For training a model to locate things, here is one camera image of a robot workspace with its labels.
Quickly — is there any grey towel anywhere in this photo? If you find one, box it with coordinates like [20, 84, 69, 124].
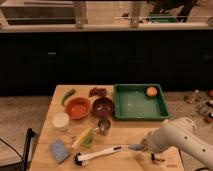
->
[128, 144, 146, 151]

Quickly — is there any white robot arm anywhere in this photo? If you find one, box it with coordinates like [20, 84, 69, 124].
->
[141, 117, 213, 171]

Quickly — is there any green plastic tray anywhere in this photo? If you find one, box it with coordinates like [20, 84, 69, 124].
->
[114, 84, 170, 121]

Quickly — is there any wooden block eraser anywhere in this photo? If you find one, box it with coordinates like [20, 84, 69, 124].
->
[151, 153, 165, 163]

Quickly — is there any metal measuring cup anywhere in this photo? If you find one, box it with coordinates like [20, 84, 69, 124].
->
[93, 119, 111, 136]

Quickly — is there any orange fruit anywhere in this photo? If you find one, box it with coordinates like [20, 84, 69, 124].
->
[146, 87, 158, 97]

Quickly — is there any dark purple bowl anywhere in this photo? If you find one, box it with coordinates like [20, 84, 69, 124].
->
[92, 97, 114, 117]

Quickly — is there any corn cob toy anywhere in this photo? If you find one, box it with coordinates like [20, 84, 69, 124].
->
[72, 128, 94, 149]

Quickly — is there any white dish brush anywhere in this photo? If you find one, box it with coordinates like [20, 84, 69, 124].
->
[74, 146, 122, 166]

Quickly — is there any orange bowl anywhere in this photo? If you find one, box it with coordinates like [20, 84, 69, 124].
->
[65, 97, 91, 120]

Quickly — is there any white round container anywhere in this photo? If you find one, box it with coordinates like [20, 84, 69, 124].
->
[52, 113, 70, 131]

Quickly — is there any green pepper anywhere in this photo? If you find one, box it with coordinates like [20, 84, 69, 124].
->
[61, 89, 76, 106]

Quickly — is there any blue sponge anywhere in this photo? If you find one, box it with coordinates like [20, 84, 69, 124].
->
[49, 139, 70, 164]

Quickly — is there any black chair frame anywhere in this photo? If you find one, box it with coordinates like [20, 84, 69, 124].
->
[0, 128, 35, 171]

